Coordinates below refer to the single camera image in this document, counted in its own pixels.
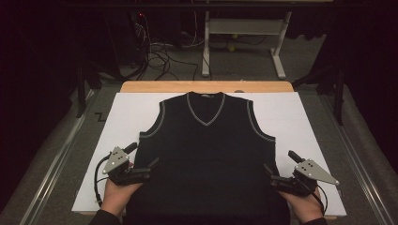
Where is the white board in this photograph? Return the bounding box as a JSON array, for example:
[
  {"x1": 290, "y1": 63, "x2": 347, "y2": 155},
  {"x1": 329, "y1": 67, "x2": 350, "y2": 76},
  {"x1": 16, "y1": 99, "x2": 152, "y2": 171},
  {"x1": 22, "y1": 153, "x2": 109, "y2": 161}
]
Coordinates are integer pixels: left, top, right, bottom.
[{"x1": 71, "y1": 91, "x2": 347, "y2": 218}]

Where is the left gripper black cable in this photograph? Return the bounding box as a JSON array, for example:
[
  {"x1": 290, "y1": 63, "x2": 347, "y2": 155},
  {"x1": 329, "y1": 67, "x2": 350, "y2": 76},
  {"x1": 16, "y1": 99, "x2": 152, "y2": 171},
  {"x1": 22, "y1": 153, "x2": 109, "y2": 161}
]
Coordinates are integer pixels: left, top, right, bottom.
[{"x1": 94, "y1": 154, "x2": 113, "y2": 208}]

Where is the wooden table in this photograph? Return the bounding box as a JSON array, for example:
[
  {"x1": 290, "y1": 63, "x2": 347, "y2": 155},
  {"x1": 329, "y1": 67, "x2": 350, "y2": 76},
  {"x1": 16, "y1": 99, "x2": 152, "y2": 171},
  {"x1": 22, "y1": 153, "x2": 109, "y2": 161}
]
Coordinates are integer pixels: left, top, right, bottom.
[{"x1": 79, "y1": 80, "x2": 338, "y2": 221}]

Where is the black stand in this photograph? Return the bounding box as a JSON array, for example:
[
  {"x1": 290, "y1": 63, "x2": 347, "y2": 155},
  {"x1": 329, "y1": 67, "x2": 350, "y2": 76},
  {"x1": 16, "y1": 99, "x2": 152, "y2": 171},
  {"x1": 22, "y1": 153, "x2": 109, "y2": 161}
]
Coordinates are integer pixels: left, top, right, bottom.
[
  {"x1": 292, "y1": 60, "x2": 345, "y2": 127},
  {"x1": 75, "y1": 60, "x2": 103, "y2": 119}
]

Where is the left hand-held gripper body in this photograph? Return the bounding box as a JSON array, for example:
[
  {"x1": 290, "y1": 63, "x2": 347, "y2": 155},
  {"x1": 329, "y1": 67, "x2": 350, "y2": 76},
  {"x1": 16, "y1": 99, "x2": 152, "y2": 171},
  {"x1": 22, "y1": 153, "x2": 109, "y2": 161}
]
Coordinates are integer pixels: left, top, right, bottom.
[{"x1": 102, "y1": 146, "x2": 152, "y2": 187}]

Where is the tangle of floor cables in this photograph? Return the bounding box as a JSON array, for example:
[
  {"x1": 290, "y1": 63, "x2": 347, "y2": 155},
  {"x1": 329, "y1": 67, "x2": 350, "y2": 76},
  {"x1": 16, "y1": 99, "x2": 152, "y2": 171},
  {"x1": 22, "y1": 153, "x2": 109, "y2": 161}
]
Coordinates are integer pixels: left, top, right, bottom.
[{"x1": 132, "y1": 12, "x2": 201, "y2": 82}]

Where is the person's right hand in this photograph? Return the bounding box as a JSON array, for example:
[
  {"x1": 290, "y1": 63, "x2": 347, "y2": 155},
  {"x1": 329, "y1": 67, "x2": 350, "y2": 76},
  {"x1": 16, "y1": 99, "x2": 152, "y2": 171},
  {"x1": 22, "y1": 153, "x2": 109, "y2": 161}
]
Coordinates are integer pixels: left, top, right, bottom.
[{"x1": 279, "y1": 187, "x2": 325, "y2": 224}]

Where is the metal floor rail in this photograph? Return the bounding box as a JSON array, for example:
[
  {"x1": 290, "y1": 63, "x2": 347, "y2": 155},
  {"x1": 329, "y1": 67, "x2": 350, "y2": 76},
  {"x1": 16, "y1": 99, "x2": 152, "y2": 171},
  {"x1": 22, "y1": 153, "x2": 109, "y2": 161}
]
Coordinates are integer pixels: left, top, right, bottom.
[
  {"x1": 18, "y1": 89, "x2": 96, "y2": 225},
  {"x1": 318, "y1": 93, "x2": 396, "y2": 225}
]

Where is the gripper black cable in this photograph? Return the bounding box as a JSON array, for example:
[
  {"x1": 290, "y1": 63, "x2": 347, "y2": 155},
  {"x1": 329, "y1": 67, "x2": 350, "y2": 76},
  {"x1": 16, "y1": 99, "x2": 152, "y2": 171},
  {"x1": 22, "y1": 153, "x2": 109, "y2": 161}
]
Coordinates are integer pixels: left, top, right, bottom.
[
  {"x1": 304, "y1": 179, "x2": 329, "y2": 217},
  {"x1": 94, "y1": 154, "x2": 113, "y2": 208}
]

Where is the person's left hand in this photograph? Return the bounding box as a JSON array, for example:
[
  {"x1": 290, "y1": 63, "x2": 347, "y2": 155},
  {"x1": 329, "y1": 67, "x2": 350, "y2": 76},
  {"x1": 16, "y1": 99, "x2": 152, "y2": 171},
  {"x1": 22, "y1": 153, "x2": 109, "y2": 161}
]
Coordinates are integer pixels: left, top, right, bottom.
[{"x1": 100, "y1": 162, "x2": 144, "y2": 218}]

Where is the white metal stand frame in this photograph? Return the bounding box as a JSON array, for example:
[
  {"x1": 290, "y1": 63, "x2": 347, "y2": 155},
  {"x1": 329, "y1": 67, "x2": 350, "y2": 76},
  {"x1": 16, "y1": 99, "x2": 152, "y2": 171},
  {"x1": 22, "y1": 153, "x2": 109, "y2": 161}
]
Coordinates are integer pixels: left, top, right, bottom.
[{"x1": 201, "y1": 10, "x2": 293, "y2": 80}]

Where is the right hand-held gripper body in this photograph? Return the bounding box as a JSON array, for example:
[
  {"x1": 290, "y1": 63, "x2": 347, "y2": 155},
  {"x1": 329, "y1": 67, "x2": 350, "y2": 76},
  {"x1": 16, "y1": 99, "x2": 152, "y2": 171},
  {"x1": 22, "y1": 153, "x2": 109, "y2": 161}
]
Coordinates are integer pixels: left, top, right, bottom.
[{"x1": 270, "y1": 158, "x2": 341, "y2": 197}]

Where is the black knitted vest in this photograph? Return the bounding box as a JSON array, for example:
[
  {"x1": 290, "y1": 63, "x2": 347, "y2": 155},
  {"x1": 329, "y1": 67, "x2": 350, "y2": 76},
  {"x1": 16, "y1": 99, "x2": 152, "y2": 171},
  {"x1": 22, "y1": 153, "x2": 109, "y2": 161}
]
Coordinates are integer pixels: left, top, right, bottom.
[{"x1": 124, "y1": 91, "x2": 291, "y2": 225}]

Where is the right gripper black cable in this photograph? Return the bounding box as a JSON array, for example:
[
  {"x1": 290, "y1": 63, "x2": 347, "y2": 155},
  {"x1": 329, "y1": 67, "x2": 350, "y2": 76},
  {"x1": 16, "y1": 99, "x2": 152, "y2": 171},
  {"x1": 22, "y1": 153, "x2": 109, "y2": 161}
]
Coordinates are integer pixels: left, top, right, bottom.
[{"x1": 304, "y1": 179, "x2": 329, "y2": 217}]

